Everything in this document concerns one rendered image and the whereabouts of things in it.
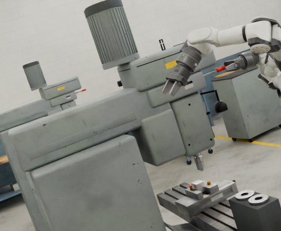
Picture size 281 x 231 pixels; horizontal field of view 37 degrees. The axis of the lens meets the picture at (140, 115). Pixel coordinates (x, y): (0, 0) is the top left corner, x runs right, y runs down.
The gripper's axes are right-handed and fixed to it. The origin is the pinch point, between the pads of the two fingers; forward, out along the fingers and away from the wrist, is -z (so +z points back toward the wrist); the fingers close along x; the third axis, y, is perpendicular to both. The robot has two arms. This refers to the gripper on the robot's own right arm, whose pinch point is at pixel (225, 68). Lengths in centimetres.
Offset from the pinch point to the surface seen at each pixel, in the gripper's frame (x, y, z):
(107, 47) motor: -8, -29, -55
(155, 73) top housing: -2.0, -9.5, -37.7
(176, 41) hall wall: -666, -21, 296
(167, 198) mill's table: -61, 75, -34
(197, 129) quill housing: -5.1, 25.8, -23.6
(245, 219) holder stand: 32, 65, -31
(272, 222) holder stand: 44, 65, -25
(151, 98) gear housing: -3.1, 1.6, -43.5
